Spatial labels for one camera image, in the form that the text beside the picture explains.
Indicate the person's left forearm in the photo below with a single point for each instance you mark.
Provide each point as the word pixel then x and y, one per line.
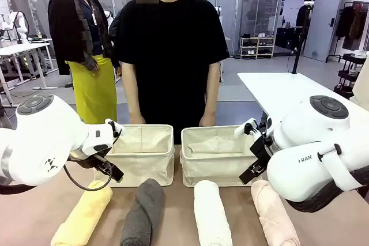
pixel 211 99

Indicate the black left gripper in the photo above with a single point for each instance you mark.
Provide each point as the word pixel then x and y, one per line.
pixel 104 164

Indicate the white background desk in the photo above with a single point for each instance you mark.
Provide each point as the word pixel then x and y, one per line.
pixel 23 48

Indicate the grey rolled towel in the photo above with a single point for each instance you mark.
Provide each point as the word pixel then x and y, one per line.
pixel 142 214

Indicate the person's right hand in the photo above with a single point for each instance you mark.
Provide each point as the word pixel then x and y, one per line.
pixel 137 120

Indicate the person in black by door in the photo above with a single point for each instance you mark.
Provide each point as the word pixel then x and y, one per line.
pixel 302 15

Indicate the black coat on mannequin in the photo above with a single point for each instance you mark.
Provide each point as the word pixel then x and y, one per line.
pixel 64 27

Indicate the person in black t-shirt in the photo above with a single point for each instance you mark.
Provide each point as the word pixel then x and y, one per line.
pixel 170 56

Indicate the grey door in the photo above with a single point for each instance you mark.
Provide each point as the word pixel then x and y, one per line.
pixel 324 21

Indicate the grey hanging cloth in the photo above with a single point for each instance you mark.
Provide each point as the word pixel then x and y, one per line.
pixel 5 113

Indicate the person's right forearm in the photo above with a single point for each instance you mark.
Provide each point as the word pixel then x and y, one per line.
pixel 132 99

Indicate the black trolley cart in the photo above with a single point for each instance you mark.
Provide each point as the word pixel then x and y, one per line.
pixel 350 73

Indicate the black tripod pole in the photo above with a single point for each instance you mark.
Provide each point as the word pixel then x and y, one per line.
pixel 298 53

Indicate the cream fabric basket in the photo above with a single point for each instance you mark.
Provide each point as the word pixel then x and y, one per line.
pixel 213 168
pixel 144 168

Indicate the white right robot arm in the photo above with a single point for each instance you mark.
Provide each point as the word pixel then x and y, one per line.
pixel 302 171

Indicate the person in dark green jacket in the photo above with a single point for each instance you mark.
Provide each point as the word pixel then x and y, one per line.
pixel 113 27

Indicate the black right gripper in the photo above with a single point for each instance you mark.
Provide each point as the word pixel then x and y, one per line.
pixel 261 151

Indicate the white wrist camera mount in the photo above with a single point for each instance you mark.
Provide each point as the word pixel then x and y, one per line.
pixel 118 130
pixel 243 126

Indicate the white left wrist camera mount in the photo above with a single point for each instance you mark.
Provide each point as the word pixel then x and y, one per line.
pixel 118 130

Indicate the white towel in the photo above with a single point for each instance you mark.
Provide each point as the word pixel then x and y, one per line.
pixel 212 214

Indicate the person's left hand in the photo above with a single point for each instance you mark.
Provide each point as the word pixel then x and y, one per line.
pixel 208 120

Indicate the yellow towel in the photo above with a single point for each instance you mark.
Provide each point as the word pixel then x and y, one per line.
pixel 83 217

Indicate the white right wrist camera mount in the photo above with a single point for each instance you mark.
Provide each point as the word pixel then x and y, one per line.
pixel 243 126

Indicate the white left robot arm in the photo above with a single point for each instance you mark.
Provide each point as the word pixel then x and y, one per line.
pixel 43 130

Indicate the black clothes rack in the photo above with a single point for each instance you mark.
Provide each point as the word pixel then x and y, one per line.
pixel 350 24

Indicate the pink towel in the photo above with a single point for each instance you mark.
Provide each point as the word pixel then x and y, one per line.
pixel 274 220

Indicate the wooden shoe rack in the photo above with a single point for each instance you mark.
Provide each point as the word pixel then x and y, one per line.
pixel 258 47

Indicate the small white background robot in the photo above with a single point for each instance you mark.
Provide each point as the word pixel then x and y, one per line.
pixel 17 24

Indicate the large white table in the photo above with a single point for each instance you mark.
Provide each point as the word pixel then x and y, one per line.
pixel 282 90

